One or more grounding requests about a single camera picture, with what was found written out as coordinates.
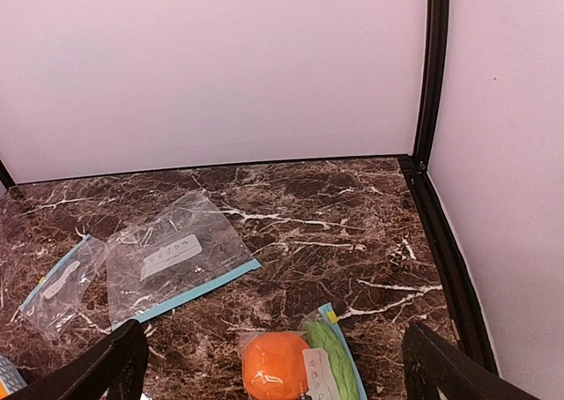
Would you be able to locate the right black frame post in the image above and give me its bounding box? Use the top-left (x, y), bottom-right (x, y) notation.
top-left (412, 0), bottom-right (450, 173)

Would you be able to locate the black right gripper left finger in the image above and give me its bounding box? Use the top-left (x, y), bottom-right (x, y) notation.
top-left (8, 319), bottom-right (149, 400)

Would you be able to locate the green cucumber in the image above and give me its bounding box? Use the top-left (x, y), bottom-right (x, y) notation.
top-left (303, 320), bottom-right (360, 400)

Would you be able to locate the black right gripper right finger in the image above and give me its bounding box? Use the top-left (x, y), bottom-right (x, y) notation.
top-left (402, 322), bottom-right (536, 400)

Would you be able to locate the black frame post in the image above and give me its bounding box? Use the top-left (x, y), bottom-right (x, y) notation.
top-left (0, 160), bottom-right (16, 190)
top-left (412, 0), bottom-right (450, 173)

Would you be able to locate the light blue plastic basket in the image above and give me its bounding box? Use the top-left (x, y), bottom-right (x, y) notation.
top-left (0, 355), bottom-right (26, 399)

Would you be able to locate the clear zip bag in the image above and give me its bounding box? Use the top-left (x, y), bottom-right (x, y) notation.
top-left (238, 303), bottom-right (367, 399)
top-left (106, 192), bottom-right (261, 329)
top-left (19, 235), bottom-right (108, 340)

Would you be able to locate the orange fruit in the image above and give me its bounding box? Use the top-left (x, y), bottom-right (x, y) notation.
top-left (241, 332), bottom-right (309, 399)

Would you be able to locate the left black frame post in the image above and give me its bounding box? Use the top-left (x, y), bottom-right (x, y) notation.
top-left (0, 160), bottom-right (16, 190)

